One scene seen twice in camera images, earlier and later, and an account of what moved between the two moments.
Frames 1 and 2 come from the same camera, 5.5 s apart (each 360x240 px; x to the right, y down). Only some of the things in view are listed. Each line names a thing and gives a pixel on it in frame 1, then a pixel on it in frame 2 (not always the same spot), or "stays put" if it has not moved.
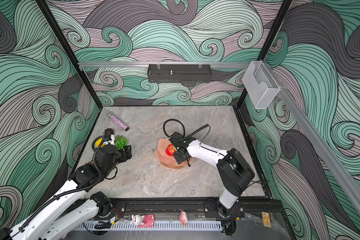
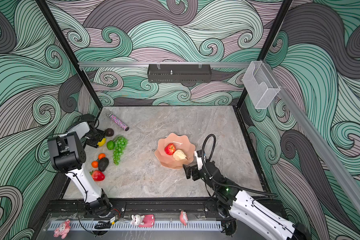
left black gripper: [127, 152] -> [93, 143]
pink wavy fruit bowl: [165, 160] stays put
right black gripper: [178, 160] -> [194, 169]
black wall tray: [179, 73] stays put
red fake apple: [170, 150] stays put
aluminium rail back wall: [138, 64] stays put
